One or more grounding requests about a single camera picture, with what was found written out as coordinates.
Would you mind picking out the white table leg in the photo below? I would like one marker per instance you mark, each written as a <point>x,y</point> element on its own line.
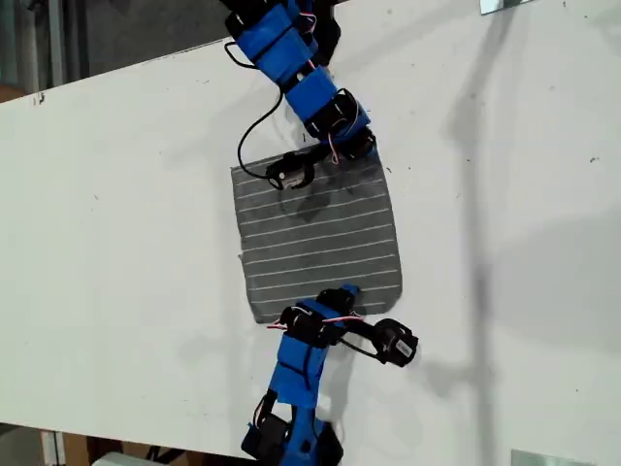
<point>52,449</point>

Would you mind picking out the grey striped square towel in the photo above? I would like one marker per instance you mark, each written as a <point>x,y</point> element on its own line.
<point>320,242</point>

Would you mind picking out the white container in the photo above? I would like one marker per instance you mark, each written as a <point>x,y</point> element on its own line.
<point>121,459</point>

